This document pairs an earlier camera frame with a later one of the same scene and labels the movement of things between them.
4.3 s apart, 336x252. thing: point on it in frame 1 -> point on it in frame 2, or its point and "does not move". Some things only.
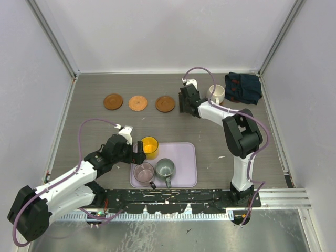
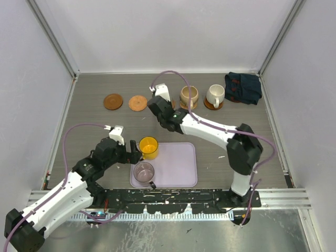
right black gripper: [182, 107] -> [169, 103]
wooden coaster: [113, 102] does not move
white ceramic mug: [218, 95] does not move
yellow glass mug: [150, 147] does not move
